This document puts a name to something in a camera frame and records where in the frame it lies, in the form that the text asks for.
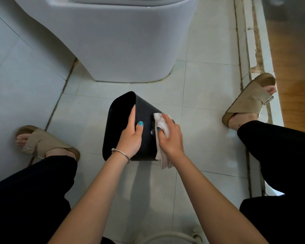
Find white curved plastic strap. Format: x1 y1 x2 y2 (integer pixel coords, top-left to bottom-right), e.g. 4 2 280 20
135 225 204 244

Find person's black trousers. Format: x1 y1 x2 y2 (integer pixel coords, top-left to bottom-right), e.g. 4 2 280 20
0 120 305 244

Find white door threshold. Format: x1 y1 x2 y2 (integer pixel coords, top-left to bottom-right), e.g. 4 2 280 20
233 0 285 198

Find white cleaning cloth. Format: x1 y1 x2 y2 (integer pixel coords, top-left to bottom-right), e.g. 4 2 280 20
153 113 176 170

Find silver bracelet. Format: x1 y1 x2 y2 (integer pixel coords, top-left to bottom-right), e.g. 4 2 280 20
111 148 131 164

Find person's right beige sandal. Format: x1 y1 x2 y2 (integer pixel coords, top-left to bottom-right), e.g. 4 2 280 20
221 72 278 131

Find person's beige sandal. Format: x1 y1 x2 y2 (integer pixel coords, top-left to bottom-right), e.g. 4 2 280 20
221 72 278 131
15 125 81 162

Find person's right hand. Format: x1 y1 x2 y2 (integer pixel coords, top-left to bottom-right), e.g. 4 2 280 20
157 113 185 161

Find person's left hand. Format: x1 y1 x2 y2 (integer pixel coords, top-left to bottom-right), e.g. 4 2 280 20
116 104 144 160

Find white toilet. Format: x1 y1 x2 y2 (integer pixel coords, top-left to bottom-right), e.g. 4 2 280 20
11 0 201 83

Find person's left beige sandal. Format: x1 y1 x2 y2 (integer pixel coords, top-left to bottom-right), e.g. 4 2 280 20
15 125 81 162

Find person's right forearm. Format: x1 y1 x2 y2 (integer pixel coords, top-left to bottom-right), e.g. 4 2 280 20
171 154 270 244

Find black plastic waste bin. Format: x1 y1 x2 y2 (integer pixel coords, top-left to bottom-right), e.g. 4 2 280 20
102 91 176 162

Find person's left forearm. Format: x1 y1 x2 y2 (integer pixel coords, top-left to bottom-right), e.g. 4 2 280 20
47 152 130 244

